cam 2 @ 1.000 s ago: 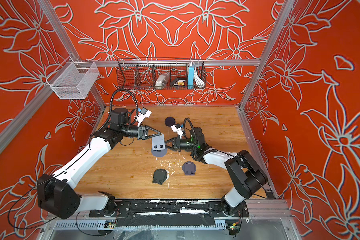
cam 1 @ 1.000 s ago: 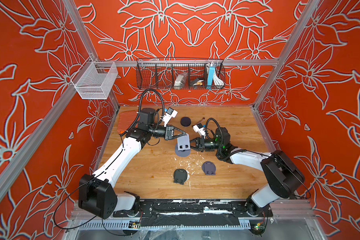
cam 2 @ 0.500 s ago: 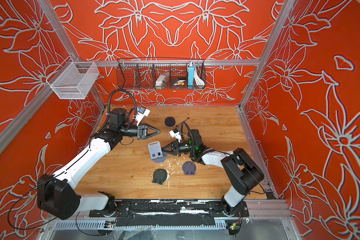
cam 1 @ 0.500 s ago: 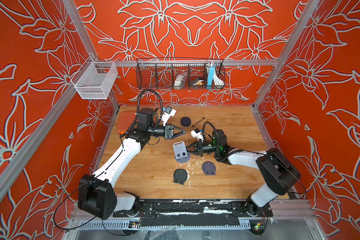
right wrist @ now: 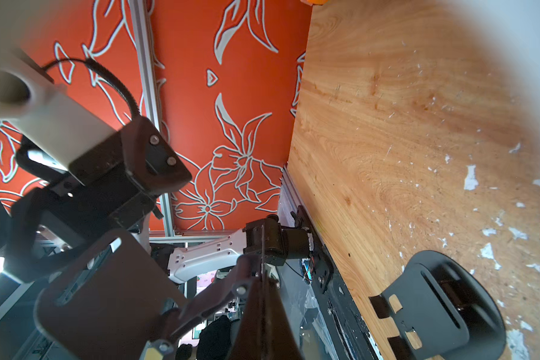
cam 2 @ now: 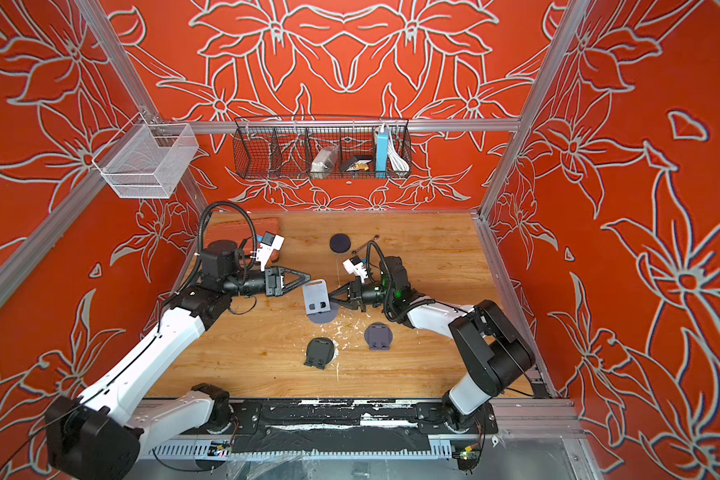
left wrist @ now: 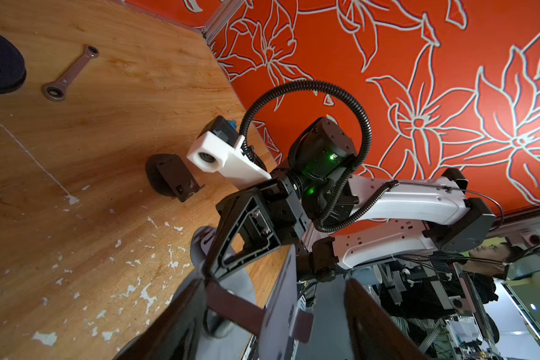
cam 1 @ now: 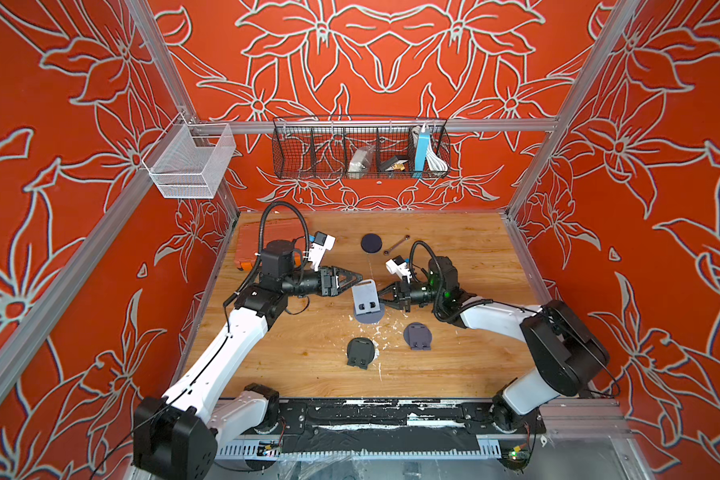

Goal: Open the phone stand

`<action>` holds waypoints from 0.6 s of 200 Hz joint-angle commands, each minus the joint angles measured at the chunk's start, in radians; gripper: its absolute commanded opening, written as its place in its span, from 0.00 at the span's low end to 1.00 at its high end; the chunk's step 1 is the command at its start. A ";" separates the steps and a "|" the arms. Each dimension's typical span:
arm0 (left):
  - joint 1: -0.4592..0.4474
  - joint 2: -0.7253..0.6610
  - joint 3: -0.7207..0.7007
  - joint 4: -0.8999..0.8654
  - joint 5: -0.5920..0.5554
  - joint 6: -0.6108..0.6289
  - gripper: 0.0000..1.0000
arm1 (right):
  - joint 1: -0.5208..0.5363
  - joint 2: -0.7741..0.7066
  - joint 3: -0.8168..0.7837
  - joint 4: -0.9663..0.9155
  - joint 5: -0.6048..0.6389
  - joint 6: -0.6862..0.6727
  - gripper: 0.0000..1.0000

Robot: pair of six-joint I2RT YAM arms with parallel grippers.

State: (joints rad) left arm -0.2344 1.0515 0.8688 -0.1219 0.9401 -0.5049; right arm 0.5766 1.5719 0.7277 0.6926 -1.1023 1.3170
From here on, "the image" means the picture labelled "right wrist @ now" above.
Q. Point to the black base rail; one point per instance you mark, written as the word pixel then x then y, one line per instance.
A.
pixel 323 317

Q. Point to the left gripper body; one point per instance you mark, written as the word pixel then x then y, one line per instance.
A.
pixel 112 186

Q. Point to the purple phone stand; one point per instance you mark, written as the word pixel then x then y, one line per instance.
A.
pixel 129 303

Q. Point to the dark grey phone stand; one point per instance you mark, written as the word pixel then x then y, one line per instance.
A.
pixel 440 309

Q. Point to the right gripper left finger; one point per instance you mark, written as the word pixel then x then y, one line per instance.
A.
pixel 251 341

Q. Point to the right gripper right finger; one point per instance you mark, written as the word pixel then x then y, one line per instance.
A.
pixel 277 338

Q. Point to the orange tool case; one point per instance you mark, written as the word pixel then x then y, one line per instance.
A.
pixel 315 2

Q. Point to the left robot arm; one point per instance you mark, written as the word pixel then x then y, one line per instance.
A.
pixel 264 238

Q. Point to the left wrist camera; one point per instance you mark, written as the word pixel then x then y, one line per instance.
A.
pixel 43 113

